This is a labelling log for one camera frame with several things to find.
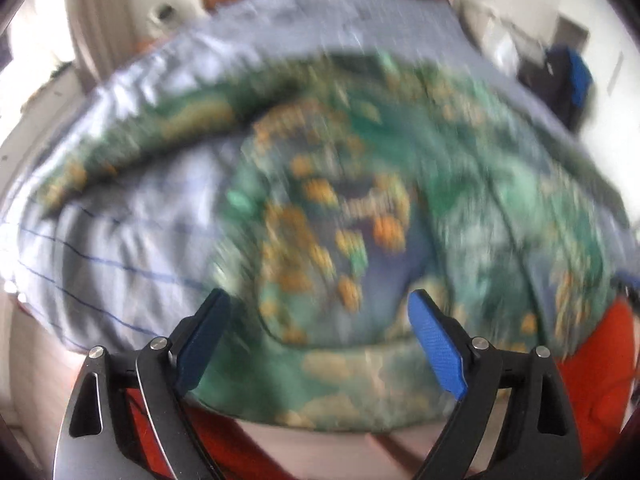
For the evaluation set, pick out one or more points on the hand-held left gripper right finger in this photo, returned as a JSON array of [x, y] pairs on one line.
[[437, 340]]

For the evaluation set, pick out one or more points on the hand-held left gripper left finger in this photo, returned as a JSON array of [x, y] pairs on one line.
[[200, 340]]

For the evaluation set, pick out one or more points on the green printed garment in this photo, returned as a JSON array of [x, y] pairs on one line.
[[325, 210]]

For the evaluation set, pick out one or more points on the blue-grey checked bed sheet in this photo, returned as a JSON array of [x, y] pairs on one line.
[[125, 240]]

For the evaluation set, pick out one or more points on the person's orange shorts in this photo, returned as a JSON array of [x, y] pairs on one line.
[[600, 375]]

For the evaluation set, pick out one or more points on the blue and black bag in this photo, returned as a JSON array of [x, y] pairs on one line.
[[555, 85]]

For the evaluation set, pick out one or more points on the beige curtain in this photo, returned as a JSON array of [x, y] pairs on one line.
[[100, 10]]

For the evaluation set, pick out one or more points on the white dome camera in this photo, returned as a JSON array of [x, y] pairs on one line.
[[162, 14]]

